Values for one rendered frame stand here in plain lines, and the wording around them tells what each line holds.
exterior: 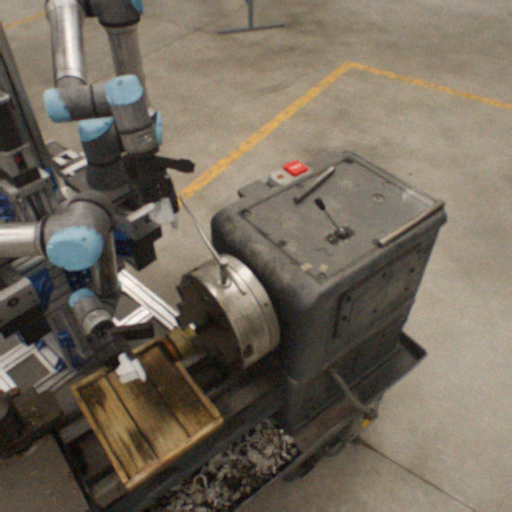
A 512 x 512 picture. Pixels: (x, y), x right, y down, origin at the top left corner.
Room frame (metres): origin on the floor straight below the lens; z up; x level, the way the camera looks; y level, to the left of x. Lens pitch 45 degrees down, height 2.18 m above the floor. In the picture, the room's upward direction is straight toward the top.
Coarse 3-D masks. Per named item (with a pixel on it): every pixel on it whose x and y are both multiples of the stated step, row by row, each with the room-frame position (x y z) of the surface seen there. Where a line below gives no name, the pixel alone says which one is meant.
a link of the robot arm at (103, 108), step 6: (96, 84) 1.06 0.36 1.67; (102, 84) 1.06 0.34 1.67; (96, 90) 1.04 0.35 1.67; (102, 90) 1.04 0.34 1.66; (96, 96) 1.03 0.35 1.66; (102, 96) 1.03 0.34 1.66; (96, 102) 1.02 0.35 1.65; (102, 102) 1.02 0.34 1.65; (102, 108) 1.02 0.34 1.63; (108, 108) 1.02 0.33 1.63; (102, 114) 1.02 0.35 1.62; (108, 114) 1.03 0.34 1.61
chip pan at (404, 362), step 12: (396, 360) 1.05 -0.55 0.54; (408, 360) 1.05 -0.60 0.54; (384, 372) 1.00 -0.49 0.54; (396, 372) 1.00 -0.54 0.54; (372, 384) 0.94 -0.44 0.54; (384, 384) 0.94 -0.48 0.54; (360, 396) 0.90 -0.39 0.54; (372, 396) 0.90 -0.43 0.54; (336, 408) 0.85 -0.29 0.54; (348, 408) 0.85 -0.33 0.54; (312, 420) 0.80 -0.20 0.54; (324, 420) 0.80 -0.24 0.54; (336, 420) 0.80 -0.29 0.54; (312, 432) 0.76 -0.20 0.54; (324, 432) 0.76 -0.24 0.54; (300, 444) 0.72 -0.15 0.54; (312, 444) 0.72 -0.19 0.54
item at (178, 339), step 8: (176, 328) 0.78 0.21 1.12; (184, 328) 0.79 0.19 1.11; (192, 328) 0.79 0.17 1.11; (168, 336) 0.76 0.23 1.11; (176, 336) 0.76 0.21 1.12; (184, 336) 0.76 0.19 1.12; (192, 336) 0.77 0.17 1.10; (160, 344) 0.74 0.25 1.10; (168, 344) 0.74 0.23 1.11; (176, 344) 0.74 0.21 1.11; (184, 344) 0.74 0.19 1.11; (192, 344) 0.75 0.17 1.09; (168, 352) 0.72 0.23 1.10; (176, 352) 0.72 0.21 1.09; (184, 352) 0.73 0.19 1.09; (192, 352) 0.74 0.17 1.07; (176, 360) 0.71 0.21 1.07
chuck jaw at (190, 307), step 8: (192, 272) 0.92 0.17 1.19; (192, 280) 0.88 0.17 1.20; (176, 288) 0.88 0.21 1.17; (184, 288) 0.86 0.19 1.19; (192, 288) 0.87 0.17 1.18; (184, 296) 0.85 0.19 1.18; (192, 296) 0.85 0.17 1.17; (176, 304) 0.84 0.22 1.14; (184, 304) 0.83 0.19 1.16; (192, 304) 0.84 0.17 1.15; (200, 304) 0.84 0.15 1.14; (184, 312) 0.82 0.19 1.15; (192, 312) 0.82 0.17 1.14; (200, 312) 0.83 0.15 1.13; (208, 312) 0.84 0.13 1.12; (176, 320) 0.81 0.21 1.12; (184, 320) 0.80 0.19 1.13; (192, 320) 0.81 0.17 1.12
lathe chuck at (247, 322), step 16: (208, 272) 0.88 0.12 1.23; (208, 288) 0.82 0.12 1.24; (224, 288) 0.82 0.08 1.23; (208, 304) 0.83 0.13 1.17; (224, 304) 0.78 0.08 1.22; (240, 304) 0.79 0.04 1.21; (256, 304) 0.80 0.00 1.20; (224, 320) 0.77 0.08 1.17; (240, 320) 0.75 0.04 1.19; (256, 320) 0.77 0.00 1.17; (240, 336) 0.73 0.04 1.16; (256, 336) 0.74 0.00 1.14; (256, 352) 0.73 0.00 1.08; (240, 368) 0.72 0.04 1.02
